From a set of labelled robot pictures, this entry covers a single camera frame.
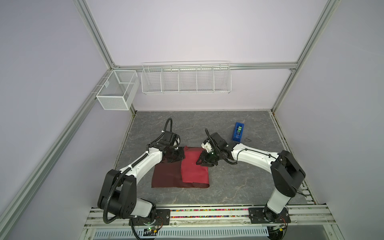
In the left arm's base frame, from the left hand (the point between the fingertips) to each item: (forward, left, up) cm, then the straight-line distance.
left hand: (184, 158), depth 86 cm
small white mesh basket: (+45, +44, +16) cm, 65 cm away
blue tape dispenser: (+19, -37, -4) cm, 42 cm away
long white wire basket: (+50, -19, +20) cm, 57 cm away
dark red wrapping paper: (-9, 0, -1) cm, 9 cm away
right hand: (-5, -7, 0) cm, 9 cm away
